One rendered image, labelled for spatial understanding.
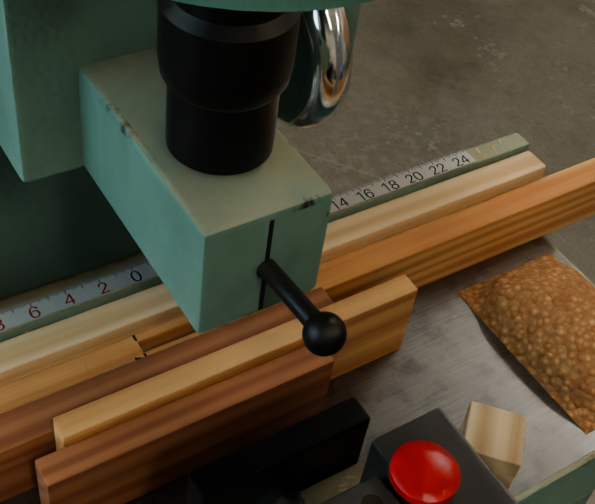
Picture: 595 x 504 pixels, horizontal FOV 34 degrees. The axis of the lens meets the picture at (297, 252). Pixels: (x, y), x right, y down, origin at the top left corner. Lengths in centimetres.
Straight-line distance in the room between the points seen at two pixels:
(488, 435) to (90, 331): 22
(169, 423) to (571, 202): 34
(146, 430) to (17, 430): 6
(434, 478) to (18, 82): 27
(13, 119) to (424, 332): 28
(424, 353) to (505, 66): 197
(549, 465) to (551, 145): 178
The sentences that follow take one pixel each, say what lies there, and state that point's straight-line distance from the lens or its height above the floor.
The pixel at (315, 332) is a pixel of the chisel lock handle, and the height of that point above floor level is 105.
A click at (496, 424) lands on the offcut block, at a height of 93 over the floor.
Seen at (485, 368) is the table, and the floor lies 90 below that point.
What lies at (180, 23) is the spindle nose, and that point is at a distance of 40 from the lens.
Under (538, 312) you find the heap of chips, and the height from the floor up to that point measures 92.
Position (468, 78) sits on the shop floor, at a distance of 247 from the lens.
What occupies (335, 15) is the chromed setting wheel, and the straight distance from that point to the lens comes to 58.
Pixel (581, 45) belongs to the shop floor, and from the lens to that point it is 272.
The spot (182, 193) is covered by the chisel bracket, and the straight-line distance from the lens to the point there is 44.
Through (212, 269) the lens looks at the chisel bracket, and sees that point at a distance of 44.
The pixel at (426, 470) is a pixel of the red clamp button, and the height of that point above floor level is 103.
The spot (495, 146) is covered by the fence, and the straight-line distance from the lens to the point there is 69.
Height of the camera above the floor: 137
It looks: 46 degrees down
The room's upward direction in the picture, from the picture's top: 9 degrees clockwise
